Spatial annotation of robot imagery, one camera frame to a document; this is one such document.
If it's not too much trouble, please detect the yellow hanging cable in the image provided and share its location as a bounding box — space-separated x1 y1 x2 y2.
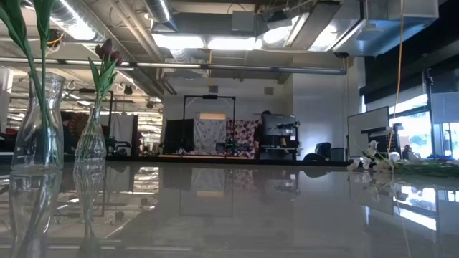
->
386 0 405 153

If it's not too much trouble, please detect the round silver ceiling duct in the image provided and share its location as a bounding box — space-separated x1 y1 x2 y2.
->
143 0 177 32

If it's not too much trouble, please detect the black vertical stand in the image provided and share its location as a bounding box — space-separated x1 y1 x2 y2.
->
425 67 437 155

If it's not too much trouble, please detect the slanted silver duct panel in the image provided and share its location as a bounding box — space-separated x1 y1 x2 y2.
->
255 1 341 51

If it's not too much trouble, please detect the floral patterned cloth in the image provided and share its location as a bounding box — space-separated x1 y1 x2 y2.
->
226 119 260 159

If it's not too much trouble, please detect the smooth clear glass carafe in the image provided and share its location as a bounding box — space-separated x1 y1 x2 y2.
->
10 71 67 171

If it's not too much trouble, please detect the yellow black cable reel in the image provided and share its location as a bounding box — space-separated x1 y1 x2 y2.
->
39 27 65 48

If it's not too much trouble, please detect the black gantry frame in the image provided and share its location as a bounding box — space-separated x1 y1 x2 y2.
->
182 94 237 121

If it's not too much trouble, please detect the person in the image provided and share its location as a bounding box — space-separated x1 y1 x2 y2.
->
252 110 272 158

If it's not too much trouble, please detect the white board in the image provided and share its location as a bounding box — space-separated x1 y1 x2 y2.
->
346 105 391 158

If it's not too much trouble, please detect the bright window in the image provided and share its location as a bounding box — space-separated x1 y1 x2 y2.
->
389 93 459 158

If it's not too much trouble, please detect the rectangular metal ceiling duct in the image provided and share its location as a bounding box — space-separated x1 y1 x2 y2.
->
331 0 439 57

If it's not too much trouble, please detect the black office chair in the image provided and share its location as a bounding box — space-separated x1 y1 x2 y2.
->
303 142 333 161

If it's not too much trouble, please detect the white patterned cloth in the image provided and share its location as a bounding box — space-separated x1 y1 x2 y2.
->
193 119 227 153

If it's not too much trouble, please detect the bright ceiling light panel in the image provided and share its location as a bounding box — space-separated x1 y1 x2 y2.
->
152 33 206 50
207 35 257 51

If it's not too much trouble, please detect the black panel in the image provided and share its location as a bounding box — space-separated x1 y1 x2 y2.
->
163 118 194 155

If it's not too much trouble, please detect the white blossom sprig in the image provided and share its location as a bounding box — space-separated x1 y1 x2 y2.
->
346 139 459 179

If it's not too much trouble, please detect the grey ceiling box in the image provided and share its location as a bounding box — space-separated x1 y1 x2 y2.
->
232 10 256 34

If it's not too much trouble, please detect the black equipment rack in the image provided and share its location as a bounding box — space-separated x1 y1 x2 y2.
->
361 123 404 158

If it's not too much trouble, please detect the black monitor machine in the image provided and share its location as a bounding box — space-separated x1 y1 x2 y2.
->
260 113 301 161

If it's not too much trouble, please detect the long ceiling light strip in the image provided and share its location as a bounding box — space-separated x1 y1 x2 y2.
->
59 0 98 41

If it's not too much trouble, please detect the long grey ceiling pipe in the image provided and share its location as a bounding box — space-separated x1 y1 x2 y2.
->
0 56 348 75

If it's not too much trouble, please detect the ribbed clear glass vase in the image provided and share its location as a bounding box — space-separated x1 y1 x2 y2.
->
74 103 108 164

